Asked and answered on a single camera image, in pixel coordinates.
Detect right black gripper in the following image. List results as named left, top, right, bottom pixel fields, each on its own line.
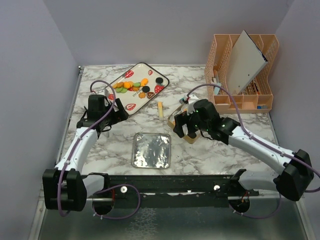
left=172, top=108, right=210, bottom=138

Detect black sandwich cookie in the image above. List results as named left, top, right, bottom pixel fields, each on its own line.
left=142, top=86, right=150, bottom=93
left=189, top=133, right=197, bottom=139
left=155, top=77, right=164, bottom=85

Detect silver tin lid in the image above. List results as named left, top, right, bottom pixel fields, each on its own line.
left=131, top=132, right=171, bottom=169

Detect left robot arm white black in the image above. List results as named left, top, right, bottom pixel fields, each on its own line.
left=42, top=94, right=129, bottom=214

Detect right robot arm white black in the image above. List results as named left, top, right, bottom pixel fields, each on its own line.
left=173, top=99, right=314, bottom=201

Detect gold cookie tin box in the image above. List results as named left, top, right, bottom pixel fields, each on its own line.
left=167, top=104, right=201, bottom=144

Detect yellow glue stick tube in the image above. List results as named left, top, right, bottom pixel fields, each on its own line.
left=157, top=101, right=164, bottom=121

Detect light blue eraser in organizer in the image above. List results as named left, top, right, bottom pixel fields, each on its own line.
left=213, top=82, right=222, bottom=95

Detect strawberry pattern white tray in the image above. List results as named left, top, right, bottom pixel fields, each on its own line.
left=105, top=62, right=170, bottom=116

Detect green cookie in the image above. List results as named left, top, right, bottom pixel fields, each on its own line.
left=133, top=82, right=141, bottom=88

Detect heart chocolate cookie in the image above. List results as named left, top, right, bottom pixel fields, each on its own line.
left=146, top=91, right=155, bottom=99

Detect yellow swirl butter cookie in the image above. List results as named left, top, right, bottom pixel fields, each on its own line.
left=138, top=92, right=146, bottom=99

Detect orange cookie top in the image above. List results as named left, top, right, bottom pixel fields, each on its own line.
left=140, top=78, right=149, bottom=87

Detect white grey notebook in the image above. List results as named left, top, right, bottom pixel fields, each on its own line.
left=226, top=30, right=268, bottom=95

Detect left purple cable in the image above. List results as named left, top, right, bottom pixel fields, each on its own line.
left=56, top=79, right=142, bottom=221

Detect purple cable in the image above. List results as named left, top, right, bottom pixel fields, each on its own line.
left=56, top=79, right=142, bottom=221
left=186, top=83, right=320, bottom=220

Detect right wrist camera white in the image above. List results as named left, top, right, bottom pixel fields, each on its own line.
left=181, top=94, right=199, bottom=115

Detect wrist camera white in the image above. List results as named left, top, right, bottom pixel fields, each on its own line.
left=97, top=88, right=109, bottom=97
left=181, top=94, right=199, bottom=115

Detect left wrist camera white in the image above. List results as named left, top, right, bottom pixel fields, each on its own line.
left=97, top=88, right=109, bottom=97

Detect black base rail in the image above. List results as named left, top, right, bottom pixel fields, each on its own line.
left=77, top=169, right=252, bottom=213

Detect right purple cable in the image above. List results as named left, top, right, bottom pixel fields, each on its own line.
left=186, top=83, right=320, bottom=220

